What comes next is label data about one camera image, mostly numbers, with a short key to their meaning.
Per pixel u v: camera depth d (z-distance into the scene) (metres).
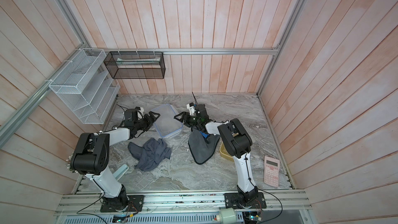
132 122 0.76
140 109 0.91
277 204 0.66
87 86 0.74
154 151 0.87
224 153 0.84
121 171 0.81
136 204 0.73
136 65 1.04
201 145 0.92
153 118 0.87
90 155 0.49
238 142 0.55
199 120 0.82
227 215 0.64
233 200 0.73
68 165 0.69
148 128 0.91
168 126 1.04
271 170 0.82
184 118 0.88
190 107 0.93
